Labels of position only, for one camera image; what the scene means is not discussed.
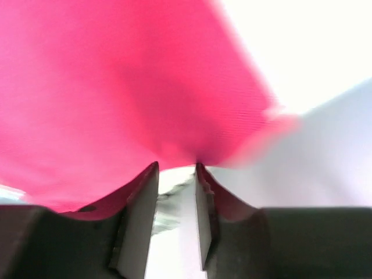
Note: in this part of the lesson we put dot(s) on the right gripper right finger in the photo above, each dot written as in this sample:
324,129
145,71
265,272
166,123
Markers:
237,240

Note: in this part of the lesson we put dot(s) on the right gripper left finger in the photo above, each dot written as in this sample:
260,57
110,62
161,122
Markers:
105,239

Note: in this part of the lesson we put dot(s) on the pink trousers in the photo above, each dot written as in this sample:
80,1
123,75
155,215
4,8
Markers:
94,91

